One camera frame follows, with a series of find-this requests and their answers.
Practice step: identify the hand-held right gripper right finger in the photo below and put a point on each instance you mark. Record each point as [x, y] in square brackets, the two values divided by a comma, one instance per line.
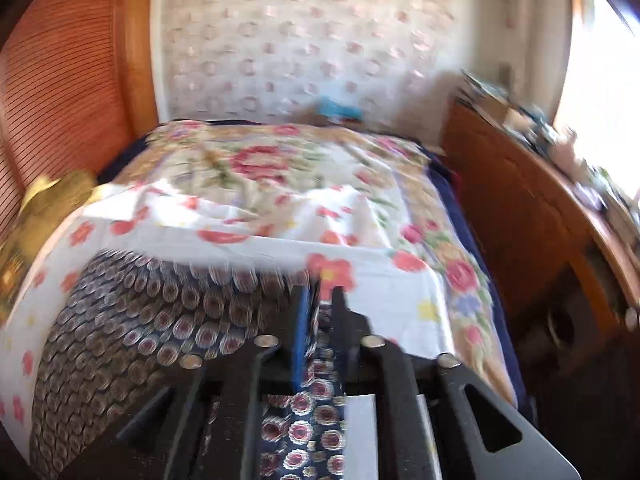
[340, 320]

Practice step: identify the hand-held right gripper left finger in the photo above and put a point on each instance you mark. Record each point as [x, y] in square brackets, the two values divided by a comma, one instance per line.
[301, 335]

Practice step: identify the navy medallion print garment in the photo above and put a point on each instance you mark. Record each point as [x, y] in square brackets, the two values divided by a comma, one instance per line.
[125, 320]

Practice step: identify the floral bedsheet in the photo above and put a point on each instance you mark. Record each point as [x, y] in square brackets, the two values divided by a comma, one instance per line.
[300, 210]

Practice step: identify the wooden cabinet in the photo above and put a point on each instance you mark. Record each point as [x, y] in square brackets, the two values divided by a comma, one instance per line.
[500, 185]

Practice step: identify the blue packet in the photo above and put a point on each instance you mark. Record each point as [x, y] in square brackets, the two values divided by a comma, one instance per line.
[340, 107]

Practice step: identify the cardboard box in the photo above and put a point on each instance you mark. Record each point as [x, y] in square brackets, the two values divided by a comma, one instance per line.
[515, 117]

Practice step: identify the folded patterned cloth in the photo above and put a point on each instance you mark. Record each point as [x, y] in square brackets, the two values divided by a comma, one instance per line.
[480, 90]

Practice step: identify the yellow patterned bed cover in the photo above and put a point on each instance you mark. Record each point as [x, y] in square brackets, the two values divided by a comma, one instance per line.
[55, 195]

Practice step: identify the white circle pattern curtain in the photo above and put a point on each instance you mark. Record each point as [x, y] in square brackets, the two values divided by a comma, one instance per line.
[300, 35]

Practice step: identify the wooden headboard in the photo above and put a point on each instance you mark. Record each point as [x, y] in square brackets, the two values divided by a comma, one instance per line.
[60, 85]

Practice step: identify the bright window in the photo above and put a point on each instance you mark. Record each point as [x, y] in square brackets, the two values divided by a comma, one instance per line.
[600, 85]

